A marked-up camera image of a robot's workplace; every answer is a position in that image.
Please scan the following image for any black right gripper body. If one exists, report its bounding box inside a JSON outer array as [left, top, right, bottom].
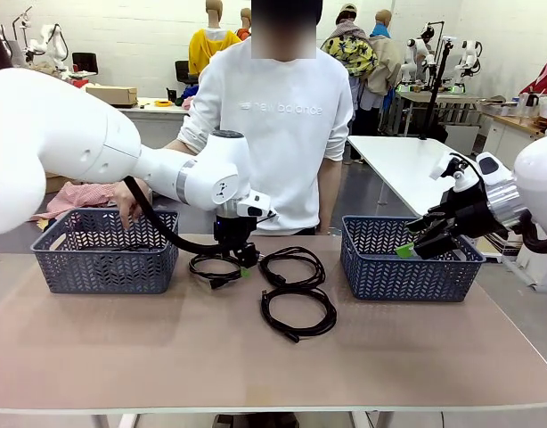
[[427, 185, 509, 241]]

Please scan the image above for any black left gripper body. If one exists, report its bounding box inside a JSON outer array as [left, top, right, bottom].
[[213, 213, 259, 262]]

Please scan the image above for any black power cable with plug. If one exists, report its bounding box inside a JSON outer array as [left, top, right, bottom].
[[187, 251, 257, 291]]

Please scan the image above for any black cable with USB plug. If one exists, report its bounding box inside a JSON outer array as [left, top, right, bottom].
[[259, 286, 339, 344]]

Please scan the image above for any person's right hand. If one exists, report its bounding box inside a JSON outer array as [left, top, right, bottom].
[[107, 180, 144, 232]]

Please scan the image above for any grey plastic lattice basket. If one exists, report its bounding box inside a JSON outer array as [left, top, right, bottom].
[[30, 207, 181, 295], [339, 215, 487, 303]]

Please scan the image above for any white side table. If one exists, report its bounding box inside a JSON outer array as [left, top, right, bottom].
[[347, 135, 479, 224]]

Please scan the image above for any white cabinet with wooden top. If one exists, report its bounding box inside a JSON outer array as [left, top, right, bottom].
[[480, 91, 547, 155]]

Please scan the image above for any person in white sweatshirt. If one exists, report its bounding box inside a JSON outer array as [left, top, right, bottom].
[[177, 0, 357, 237]]

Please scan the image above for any grey robot bench table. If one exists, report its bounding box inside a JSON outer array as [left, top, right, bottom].
[[396, 86, 484, 137]]

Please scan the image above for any black tripod stand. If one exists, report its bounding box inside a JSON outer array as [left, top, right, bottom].
[[418, 20, 448, 142]]

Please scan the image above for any white work table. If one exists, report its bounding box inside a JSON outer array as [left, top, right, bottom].
[[84, 96, 199, 155]]

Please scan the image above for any pink checked cloth pile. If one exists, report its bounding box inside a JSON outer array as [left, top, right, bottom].
[[45, 180, 123, 219]]

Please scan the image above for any red garment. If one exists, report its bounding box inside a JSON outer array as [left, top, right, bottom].
[[520, 44, 547, 95]]

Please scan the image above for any mannequin in beige jacket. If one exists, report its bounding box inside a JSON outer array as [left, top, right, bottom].
[[366, 8, 406, 97]]

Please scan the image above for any black office chair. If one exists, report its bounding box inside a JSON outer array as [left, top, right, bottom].
[[71, 52, 99, 75], [174, 60, 199, 86]]

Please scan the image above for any brown cardboard box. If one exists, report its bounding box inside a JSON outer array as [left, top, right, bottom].
[[85, 84, 139, 108]]

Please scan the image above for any mannequin in yellow hoodie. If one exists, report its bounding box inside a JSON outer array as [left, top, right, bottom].
[[187, 0, 243, 77]]

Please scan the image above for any mannequin in floral shirt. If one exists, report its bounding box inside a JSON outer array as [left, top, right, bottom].
[[320, 3, 377, 77]]

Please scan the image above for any mannequin in orange top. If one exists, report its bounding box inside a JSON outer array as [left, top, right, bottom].
[[235, 6, 253, 41]]

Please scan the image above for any black braided cable coil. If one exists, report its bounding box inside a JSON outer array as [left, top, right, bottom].
[[258, 246, 327, 287]]

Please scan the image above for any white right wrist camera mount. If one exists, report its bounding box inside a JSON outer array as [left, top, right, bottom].
[[429, 153, 484, 193]]

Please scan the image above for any black hose of left arm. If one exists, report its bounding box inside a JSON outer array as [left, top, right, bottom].
[[0, 20, 225, 258]]

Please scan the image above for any black hose of arm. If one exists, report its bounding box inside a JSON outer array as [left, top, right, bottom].
[[0, 20, 225, 258], [520, 211, 547, 254]]

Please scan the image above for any black hose of right arm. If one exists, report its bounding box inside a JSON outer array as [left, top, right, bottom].
[[520, 211, 547, 254]]

